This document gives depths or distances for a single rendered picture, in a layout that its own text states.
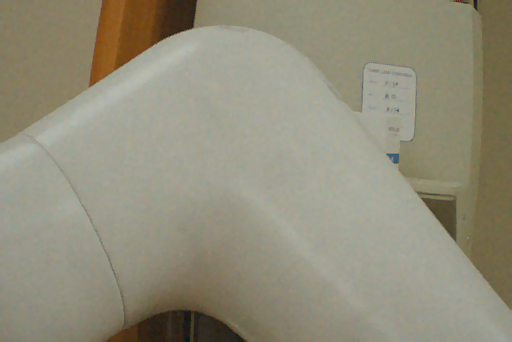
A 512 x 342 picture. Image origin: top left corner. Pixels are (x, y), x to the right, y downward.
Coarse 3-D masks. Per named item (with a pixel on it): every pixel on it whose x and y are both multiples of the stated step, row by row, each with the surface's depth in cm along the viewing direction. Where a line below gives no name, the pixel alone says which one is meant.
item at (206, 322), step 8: (184, 312) 130; (192, 312) 129; (184, 320) 130; (192, 320) 129; (200, 320) 128; (208, 320) 128; (216, 320) 127; (184, 328) 130; (192, 328) 129; (200, 328) 128; (208, 328) 128; (216, 328) 127; (224, 328) 126; (184, 336) 130; (192, 336) 129; (200, 336) 128; (208, 336) 128; (216, 336) 127; (224, 336) 126; (232, 336) 125; (240, 336) 124
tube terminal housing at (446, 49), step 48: (240, 0) 130; (288, 0) 128; (336, 0) 126; (384, 0) 125; (432, 0) 123; (336, 48) 127; (384, 48) 125; (432, 48) 123; (480, 48) 130; (432, 96) 124; (480, 96) 130; (432, 144) 124; (480, 144) 132
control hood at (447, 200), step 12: (408, 180) 118; (420, 180) 120; (432, 180) 122; (420, 192) 113; (432, 192) 112; (444, 192) 112; (456, 192) 112; (432, 204) 113; (444, 204) 113; (456, 204) 113; (444, 216) 114; (456, 216) 114; (444, 228) 115; (456, 228) 115; (456, 240) 117
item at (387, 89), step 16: (368, 64) 126; (384, 64) 125; (368, 80) 126; (384, 80) 125; (400, 80) 125; (416, 80) 124; (368, 96) 126; (384, 96) 125; (400, 96) 125; (416, 96) 124; (368, 112) 126; (384, 112) 125; (400, 112) 125
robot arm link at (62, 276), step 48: (0, 144) 54; (0, 192) 50; (48, 192) 51; (0, 240) 49; (48, 240) 50; (96, 240) 52; (0, 288) 48; (48, 288) 50; (96, 288) 52; (0, 336) 48; (48, 336) 50; (96, 336) 53
